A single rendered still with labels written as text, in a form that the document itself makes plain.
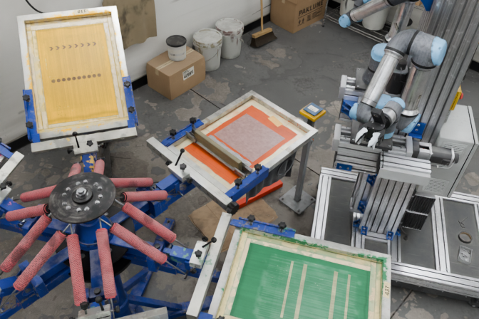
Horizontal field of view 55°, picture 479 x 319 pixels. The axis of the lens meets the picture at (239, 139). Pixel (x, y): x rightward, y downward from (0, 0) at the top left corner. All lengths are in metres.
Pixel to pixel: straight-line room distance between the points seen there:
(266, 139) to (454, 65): 1.15
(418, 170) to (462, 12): 0.82
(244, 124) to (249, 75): 2.13
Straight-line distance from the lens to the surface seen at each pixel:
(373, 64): 2.93
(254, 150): 2.86
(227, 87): 4.92
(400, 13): 2.92
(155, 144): 2.79
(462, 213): 3.91
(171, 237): 2.32
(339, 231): 3.48
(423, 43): 2.25
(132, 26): 4.56
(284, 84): 5.01
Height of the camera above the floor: 2.97
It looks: 43 degrees down
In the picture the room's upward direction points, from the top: 2 degrees clockwise
